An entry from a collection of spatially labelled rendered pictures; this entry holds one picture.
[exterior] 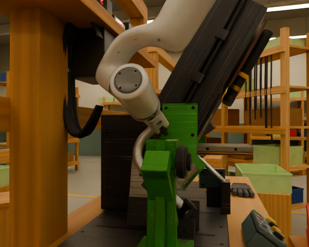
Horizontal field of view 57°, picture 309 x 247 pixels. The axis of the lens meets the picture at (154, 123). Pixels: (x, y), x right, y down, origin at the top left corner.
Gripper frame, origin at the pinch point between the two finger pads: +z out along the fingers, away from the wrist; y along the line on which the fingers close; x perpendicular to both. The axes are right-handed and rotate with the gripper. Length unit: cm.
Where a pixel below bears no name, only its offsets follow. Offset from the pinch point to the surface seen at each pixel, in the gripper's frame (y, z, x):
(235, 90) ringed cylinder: -4.4, 18.2, -32.0
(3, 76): 420, 358, 125
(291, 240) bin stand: -54, 31, -9
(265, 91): 28, 246, -140
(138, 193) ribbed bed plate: -10.9, 5.3, 18.2
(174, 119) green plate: -2.0, 2.5, -5.9
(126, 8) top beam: 78, 43, -36
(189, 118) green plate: -5.0, 2.3, -9.3
